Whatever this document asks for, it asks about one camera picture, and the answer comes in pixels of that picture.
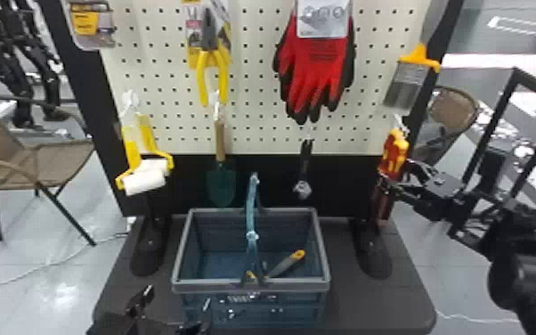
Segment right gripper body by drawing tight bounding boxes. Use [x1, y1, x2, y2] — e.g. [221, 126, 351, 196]
[414, 172, 467, 223]

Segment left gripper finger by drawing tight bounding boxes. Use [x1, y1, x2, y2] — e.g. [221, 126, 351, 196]
[126, 285, 156, 320]

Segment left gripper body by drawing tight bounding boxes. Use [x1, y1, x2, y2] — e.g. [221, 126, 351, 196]
[87, 311, 185, 335]

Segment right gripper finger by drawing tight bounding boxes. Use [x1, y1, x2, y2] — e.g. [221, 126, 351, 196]
[387, 184, 421, 208]
[405, 159, 439, 185]

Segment red screwdriver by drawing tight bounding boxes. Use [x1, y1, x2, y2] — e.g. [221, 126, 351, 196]
[370, 127, 410, 222]

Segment beige chair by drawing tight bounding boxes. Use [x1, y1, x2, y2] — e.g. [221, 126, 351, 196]
[410, 86, 483, 168]
[0, 94, 98, 248]

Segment black wrench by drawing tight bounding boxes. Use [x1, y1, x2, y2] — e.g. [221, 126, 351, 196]
[292, 138, 316, 201]

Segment blue basket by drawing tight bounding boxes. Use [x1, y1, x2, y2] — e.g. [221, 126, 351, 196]
[170, 171, 333, 330]

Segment yellow paint roller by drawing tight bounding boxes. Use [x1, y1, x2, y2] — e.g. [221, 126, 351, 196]
[114, 90, 176, 198]

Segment black side table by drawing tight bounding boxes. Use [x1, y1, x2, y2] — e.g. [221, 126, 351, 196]
[440, 53, 536, 250]

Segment green trowel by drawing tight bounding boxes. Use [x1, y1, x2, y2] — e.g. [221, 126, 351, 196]
[204, 102, 238, 209]

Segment red gloves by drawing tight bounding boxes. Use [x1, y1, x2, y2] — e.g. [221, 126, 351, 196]
[272, 0, 358, 126]

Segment white pegboard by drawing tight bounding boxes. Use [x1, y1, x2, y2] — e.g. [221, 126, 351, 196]
[38, 0, 466, 282]

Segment yellow pliers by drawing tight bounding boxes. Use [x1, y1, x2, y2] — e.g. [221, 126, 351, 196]
[184, 0, 234, 109]

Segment yellow tape measure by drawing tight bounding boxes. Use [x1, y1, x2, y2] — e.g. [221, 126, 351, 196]
[61, 0, 118, 51]

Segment yellow handled brush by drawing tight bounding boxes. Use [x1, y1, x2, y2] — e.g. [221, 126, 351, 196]
[381, 43, 443, 111]

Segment white cable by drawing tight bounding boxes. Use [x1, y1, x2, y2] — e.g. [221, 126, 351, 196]
[0, 228, 130, 300]

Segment orange grey handled tool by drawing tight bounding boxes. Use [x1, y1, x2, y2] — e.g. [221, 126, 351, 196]
[243, 249, 307, 284]

